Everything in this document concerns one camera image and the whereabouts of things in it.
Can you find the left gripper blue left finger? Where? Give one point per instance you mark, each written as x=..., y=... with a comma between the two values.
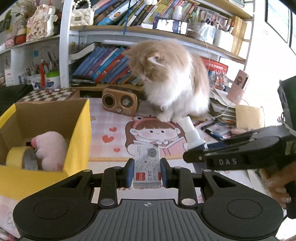
x=129, y=172

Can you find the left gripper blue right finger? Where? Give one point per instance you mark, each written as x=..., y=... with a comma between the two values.
x=165, y=172

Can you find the staples box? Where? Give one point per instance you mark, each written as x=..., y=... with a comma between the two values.
x=147, y=169

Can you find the dark blue glue bottle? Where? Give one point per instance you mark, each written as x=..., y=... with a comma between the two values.
x=193, y=138

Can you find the pink plush pig toy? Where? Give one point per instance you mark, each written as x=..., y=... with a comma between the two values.
x=51, y=150

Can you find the right hand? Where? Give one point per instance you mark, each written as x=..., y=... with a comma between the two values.
x=276, y=183

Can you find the brown paper envelope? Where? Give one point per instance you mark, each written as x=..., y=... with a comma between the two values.
x=248, y=117

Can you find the pink checked desk mat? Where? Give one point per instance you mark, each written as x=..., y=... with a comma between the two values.
x=92, y=134

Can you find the black pen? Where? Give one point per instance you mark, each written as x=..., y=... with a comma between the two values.
x=208, y=125

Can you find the blue pen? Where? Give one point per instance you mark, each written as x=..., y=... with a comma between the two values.
x=215, y=135

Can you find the stack of papers and books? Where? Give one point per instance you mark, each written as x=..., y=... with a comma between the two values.
x=221, y=108

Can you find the pink card with portrait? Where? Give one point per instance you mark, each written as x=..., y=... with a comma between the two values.
x=237, y=89

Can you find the wooden retro speaker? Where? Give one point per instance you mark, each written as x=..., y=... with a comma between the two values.
x=122, y=100

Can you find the fluffy orange white cat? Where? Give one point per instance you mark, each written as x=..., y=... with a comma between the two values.
x=174, y=80

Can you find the yellow cardboard box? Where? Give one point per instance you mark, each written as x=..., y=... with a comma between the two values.
x=25, y=120

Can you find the red packaged box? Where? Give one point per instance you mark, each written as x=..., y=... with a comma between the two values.
x=213, y=66

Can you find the yellow tape roll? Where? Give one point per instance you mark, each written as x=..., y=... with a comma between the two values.
x=22, y=158

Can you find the row of leaning books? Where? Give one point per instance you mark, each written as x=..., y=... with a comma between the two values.
x=103, y=65

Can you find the wooden chessboard box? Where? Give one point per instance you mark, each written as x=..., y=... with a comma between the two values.
x=49, y=95

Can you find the pen holder cup green lid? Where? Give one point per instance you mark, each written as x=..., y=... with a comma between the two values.
x=53, y=80

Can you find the white bookshelf unit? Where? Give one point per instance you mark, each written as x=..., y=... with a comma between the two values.
x=72, y=38

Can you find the smartphone on shelf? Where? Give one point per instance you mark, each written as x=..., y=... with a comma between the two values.
x=170, y=25

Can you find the white quilted handbag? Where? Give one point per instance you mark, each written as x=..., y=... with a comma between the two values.
x=82, y=16

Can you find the pink white ceramic ornament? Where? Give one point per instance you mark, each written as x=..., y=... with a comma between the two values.
x=41, y=24

